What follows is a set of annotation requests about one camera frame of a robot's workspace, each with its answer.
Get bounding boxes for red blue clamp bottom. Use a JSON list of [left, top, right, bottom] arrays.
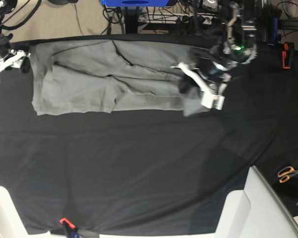
[[59, 217, 81, 238]]

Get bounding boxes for white bin right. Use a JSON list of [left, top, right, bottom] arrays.
[[214, 166, 298, 238]]

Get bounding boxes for grey T-shirt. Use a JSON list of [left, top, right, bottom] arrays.
[[30, 40, 206, 116]]

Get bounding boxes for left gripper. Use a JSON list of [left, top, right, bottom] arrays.
[[178, 56, 231, 99]]

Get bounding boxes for blue clamp on frame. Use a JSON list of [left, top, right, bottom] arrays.
[[268, 17, 282, 46]]

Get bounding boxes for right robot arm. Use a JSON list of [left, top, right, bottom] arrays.
[[0, 0, 42, 72]]

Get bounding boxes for orange handled scissors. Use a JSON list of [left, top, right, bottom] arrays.
[[277, 166, 298, 183]]

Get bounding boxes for black table cloth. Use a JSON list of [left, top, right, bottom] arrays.
[[0, 35, 298, 236]]

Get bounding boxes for red black clamp right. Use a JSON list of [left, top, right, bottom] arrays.
[[282, 42, 295, 69]]

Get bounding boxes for white power strip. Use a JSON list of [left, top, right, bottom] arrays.
[[138, 12, 214, 25]]

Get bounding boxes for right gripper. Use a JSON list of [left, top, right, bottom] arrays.
[[0, 34, 31, 73]]

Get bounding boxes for white bin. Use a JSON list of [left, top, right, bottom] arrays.
[[214, 166, 298, 238], [0, 186, 29, 238]]

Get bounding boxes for white bin left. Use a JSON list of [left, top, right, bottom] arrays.
[[0, 186, 29, 238]]

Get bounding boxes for blue box on stand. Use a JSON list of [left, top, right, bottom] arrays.
[[100, 0, 169, 7]]

